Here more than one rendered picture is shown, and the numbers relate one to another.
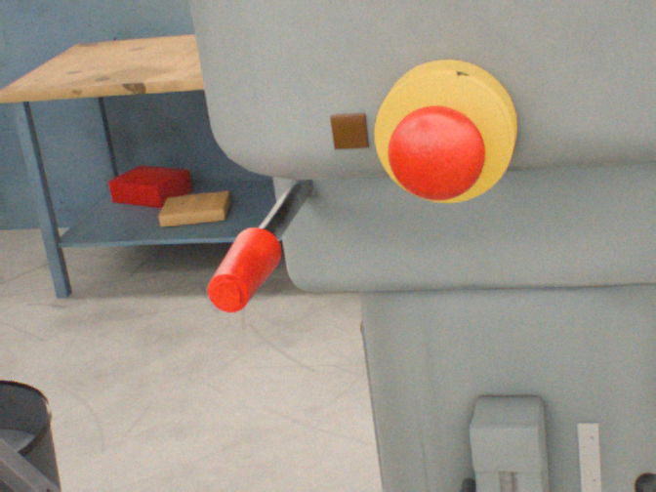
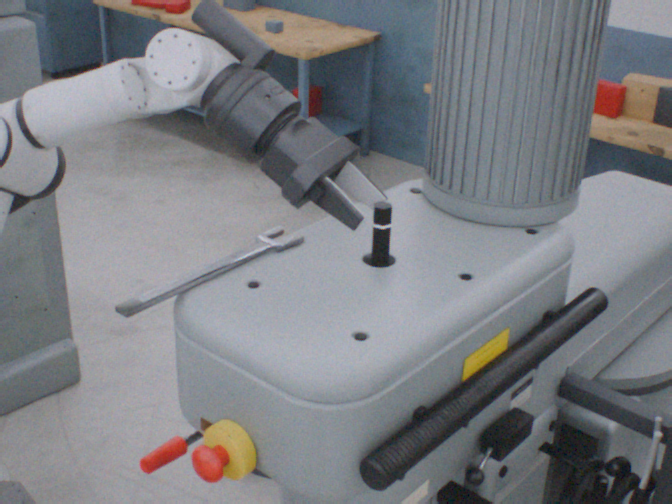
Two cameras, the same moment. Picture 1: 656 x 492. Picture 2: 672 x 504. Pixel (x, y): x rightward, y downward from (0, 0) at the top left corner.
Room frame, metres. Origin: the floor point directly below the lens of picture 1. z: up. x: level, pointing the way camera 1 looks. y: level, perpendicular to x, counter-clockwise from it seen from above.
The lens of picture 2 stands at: (-0.10, -0.44, 2.36)
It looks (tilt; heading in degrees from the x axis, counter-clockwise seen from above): 28 degrees down; 24
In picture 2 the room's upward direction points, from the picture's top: 2 degrees clockwise
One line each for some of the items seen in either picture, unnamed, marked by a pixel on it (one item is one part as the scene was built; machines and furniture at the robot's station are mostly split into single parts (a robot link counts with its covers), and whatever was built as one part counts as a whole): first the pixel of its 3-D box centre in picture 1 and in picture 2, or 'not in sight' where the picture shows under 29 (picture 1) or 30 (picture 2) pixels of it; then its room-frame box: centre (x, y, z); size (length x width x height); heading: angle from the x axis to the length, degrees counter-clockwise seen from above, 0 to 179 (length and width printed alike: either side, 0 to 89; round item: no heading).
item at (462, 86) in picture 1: (445, 132); (229, 449); (0.51, -0.06, 1.76); 0.06 x 0.02 x 0.06; 74
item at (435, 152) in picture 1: (437, 149); (212, 461); (0.49, -0.05, 1.76); 0.04 x 0.03 x 0.04; 74
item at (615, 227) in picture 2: not in sight; (566, 282); (1.21, -0.26, 1.66); 0.80 x 0.23 x 0.20; 164
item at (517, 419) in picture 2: not in sight; (493, 445); (0.76, -0.27, 1.66); 0.12 x 0.04 x 0.04; 164
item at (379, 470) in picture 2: not in sight; (498, 372); (0.72, -0.27, 1.79); 0.45 x 0.04 x 0.04; 164
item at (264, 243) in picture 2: not in sight; (213, 269); (0.62, 0.02, 1.89); 0.24 x 0.04 x 0.01; 164
